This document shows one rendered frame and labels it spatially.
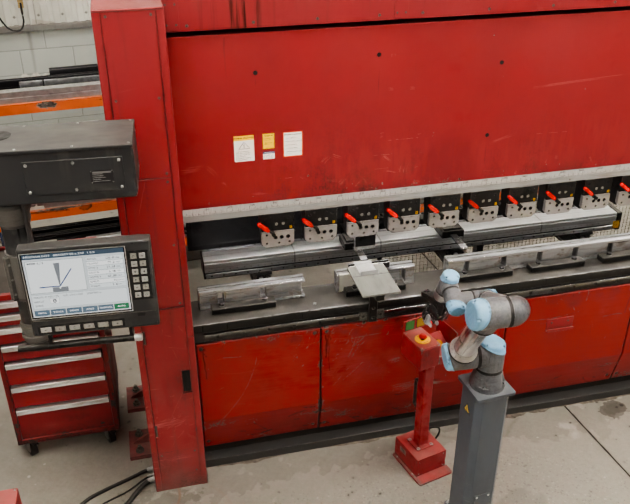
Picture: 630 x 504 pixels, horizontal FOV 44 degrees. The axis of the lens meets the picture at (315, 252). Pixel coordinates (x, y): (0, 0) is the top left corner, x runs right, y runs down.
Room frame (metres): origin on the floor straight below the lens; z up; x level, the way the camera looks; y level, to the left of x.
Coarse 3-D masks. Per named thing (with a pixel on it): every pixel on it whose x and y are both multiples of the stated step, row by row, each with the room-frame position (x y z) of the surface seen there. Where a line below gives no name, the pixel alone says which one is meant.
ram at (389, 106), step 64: (192, 64) 3.03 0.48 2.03; (256, 64) 3.09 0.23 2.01; (320, 64) 3.15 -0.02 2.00; (384, 64) 3.22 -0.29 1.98; (448, 64) 3.28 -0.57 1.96; (512, 64) 3.36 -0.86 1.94; (576, 64) 3.43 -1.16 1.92; (192, 128) 3.02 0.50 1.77; (256, 128) 3.08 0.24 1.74; (320, 128) 3.15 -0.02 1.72; (384, 128) 3.22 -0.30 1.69; (448, 128) 3.29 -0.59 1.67; (512, 128) 3.37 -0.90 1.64; (576, 128) 3.44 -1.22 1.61; (192, 192) 3.02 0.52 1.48; (256, 192) 3.08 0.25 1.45; (320, 192) 3.15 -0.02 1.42; (448, 192) 3.30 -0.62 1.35
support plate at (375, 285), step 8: (376, 264) 3.23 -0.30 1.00; (352, 272) 3.16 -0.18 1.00; (384, 272) 3.16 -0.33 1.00; (360, 280) 3.09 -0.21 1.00; (368, 280) 3.09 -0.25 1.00; (376, 280) 3.09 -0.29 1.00; (384, 280) 3.09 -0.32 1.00; (392, 280) 3.09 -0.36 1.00; (360, 288) 3.02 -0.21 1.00; (368, 288) 3.02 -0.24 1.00; (376, 288) 3.02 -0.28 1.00; (384, 288) 3.02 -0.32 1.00; (392, 288) 3.02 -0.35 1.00; (368, 296) 2.96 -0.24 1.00
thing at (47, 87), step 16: (96, 64) 4.98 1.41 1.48; (0, 80) 4.66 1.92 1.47; (16, 80) 4.66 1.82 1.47; (32, 80) 4.69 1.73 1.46; (48, 80) 4.67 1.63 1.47; (64, 80) 4.70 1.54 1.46; (80, 80) 4.73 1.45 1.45; (96, 80) 4.76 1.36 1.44; (0, 96) 4.42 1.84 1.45; (16, 96) 4.45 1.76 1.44; (32, 96) 4.47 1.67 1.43; (48, 96) 4.50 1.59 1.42; (64, 96) 4.53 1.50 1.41; (80, 96) 4.56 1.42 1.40
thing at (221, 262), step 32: (480, 224) 3.68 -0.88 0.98; (512, 224) 3.68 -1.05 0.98; (544, 224) 3.72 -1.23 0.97; (576, 224) 3.76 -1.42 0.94; (608, 224) 3.82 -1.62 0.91; (224, 256) 3.34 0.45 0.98; (256, 256) 3.35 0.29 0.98; (288, 256) 3.38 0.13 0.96; (320, 256) 3.42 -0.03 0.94; (352, 256) 3.47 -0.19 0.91; (384, 256) 3.50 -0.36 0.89
